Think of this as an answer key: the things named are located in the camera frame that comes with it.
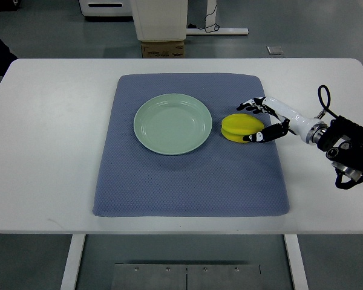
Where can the cardboard box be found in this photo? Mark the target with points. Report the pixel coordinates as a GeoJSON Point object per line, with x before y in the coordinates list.
{"type": "Point", "coordinates": [163, 50]}

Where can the blue textured mat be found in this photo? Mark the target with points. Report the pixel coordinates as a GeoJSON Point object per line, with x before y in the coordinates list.
{"type": "Point", "coordinates": [219, 179]}

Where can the white bin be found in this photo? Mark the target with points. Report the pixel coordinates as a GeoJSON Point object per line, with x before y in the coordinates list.
{"type": "Point", "coordinates": [160, 20]}

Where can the white left table leg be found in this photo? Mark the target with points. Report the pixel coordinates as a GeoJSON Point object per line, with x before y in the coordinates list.
{"type": "Point", "coordinates": [73, 261]}

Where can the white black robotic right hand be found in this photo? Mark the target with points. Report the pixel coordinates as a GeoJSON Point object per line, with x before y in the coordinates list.
{"type": "Point", "coordinates": [289, 121]}

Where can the yellow starfruit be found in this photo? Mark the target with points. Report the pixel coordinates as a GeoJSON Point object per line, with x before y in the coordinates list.
{"type": "Point", "coordinates": [235, 126]}

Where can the grey floor socket plate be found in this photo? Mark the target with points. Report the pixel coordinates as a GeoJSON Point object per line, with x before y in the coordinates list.
{"type": "Point", "coordinates": [275, 50]}

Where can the white cabinet with dark slot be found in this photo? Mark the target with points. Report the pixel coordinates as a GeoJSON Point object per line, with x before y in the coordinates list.
{"type": "Point", "coordinates": [105, 8]}

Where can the light green plate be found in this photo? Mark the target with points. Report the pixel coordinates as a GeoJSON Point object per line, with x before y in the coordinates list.
{"type": "Point", "coordinates": [172, 124]}

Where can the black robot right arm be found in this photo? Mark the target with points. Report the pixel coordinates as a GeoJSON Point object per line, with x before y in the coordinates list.
{"type": "Point", "coordinates": [342, 142]}

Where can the white right table leg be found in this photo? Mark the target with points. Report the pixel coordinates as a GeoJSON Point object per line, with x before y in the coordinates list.
{"type": "Point", "coordinates": [295, 259]}

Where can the white table leg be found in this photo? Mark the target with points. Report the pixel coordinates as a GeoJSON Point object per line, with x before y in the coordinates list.
{"type": "Point", "coordinates": [73, 261]}
{"type": "Point", "coordinates": [295, 259]}

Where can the white table leg base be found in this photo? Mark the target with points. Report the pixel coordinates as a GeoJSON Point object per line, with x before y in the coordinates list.
{"type": "Point", "coordinates": [211, 28]}

